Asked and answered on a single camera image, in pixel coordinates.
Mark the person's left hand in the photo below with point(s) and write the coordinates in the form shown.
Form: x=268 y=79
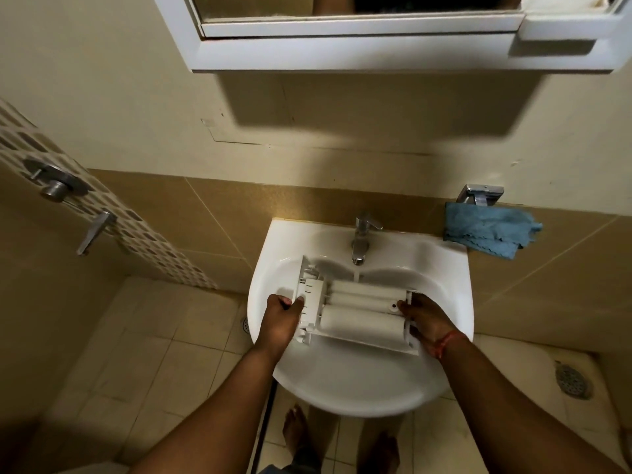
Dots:
x=279 y=323

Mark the person's right hand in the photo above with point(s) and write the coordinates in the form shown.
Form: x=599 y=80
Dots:
x=429 y=320

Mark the person's right forearm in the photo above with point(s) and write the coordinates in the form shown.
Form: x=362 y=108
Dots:
x=518 y=414

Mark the person's left forearm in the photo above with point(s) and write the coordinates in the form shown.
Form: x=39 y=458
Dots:
x=217 y=419

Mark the person's left foot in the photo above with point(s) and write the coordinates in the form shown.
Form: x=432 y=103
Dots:
x=295 y=431

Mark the person's foot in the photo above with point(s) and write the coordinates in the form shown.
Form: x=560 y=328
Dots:
x=295 y=431
x=389 y=454

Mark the person's right foot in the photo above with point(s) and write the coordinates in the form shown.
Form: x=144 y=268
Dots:
x=389 y=454

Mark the red thread wristband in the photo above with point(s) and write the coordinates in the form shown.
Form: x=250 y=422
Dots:
x=449 y=340

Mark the round steel floor drain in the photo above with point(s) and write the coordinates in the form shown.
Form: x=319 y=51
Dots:
x=245 y=325
x=573 y=380

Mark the white ceramic sink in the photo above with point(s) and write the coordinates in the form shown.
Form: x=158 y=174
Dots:
x=360 y=385

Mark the chrome sink faucet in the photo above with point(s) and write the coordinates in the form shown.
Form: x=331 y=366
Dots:
x=363 y=236

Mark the blue cloth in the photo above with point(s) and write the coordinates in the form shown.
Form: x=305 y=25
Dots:
x=489 y=229

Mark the chrome shower mixer valve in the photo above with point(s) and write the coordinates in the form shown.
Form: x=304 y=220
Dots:
x=55 y=185

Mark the white mirror cabinet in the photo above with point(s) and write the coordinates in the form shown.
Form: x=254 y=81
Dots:
x=395 y=54

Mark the chrome wall hook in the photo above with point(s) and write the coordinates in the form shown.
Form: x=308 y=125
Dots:
x=479 y=193

